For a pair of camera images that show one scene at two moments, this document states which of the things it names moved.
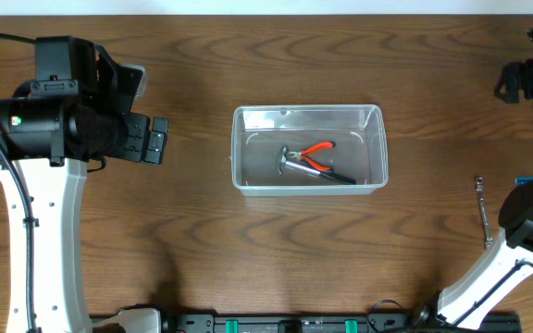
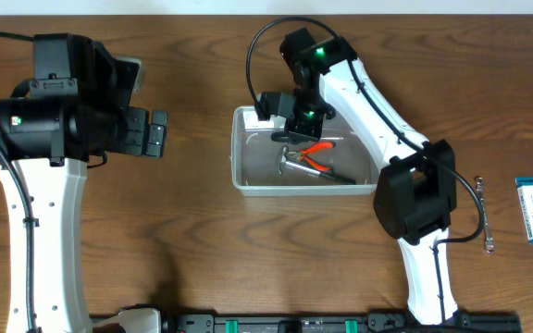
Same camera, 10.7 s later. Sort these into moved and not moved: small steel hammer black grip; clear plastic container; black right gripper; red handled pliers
Moved: black right gripper
Not moved: small steel hammer black grip; red handled pliers; clear plastic container
